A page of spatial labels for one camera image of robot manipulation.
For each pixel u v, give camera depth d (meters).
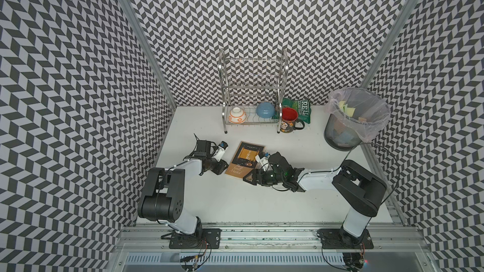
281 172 0.70
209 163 0.79
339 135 0.89
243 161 0.94
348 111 0.97
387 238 0.76
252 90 1.16
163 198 0.45
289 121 1.01
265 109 1.09
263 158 0.81
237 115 1.03
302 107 1.15
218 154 0.84
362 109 0.92
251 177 0.77
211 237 0.73
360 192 0.47
